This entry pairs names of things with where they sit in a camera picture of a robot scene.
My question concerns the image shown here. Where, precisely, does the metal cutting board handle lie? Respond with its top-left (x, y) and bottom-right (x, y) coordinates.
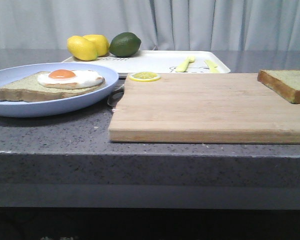
top-left (107, 84), bottom-right (125, 113)

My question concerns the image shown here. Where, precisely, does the white grey curtain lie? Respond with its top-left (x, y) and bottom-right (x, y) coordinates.
top-left (0, 0), bottom-right (300, 51)

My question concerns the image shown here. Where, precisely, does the fried egg with yolk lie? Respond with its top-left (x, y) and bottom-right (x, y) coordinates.
top-left (37, 69), bottom-right (105, 89)

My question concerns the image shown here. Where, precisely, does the yellow lemon slice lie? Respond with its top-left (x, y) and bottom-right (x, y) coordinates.
top-left (128, 71), bottom-right (161, 82)

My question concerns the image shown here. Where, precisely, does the toast bread slice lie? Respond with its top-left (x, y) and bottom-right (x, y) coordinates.
top-left (0, 71), bottom-right (106, 102)
top-left (257, 70), bottom-right (300, 104)

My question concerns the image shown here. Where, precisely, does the front yellow lemon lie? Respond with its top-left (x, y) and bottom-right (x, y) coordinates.
top-left (67, 35), bottom-right (98, 61)

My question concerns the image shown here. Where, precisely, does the yellow plastic knife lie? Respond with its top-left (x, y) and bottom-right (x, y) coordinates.
top-left (204, 59), bottom-right (219, 74)

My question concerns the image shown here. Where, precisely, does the white rectangular tray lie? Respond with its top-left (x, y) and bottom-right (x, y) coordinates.
top-left (61, 50), bottom-right (231, 74)

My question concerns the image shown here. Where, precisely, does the yellow plastic fork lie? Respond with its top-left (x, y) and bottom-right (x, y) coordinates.
top-left (175, 56), bottom-right (195, 73)

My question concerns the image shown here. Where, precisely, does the green lime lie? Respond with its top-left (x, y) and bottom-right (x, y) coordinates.
top-left (109, 32), bottom-right (142, 58)

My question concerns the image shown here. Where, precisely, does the rear yellow lemon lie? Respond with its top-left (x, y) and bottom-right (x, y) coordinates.
top-left (83, 34), bottom-right (110, 57)

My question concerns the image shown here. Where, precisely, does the wooden cutting board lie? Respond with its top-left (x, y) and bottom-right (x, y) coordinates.
top-left (108, 73), bottom-right (300, 144)

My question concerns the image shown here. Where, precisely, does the light blue round plate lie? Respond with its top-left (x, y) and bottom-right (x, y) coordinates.
top-left (0, 62), bottom-right (119, 118)

